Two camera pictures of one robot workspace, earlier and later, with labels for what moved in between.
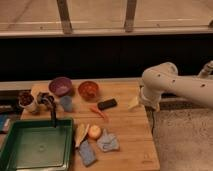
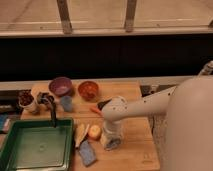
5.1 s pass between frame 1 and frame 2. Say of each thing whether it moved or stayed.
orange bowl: stayed
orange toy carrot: stayed
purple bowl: stayed
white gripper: moved
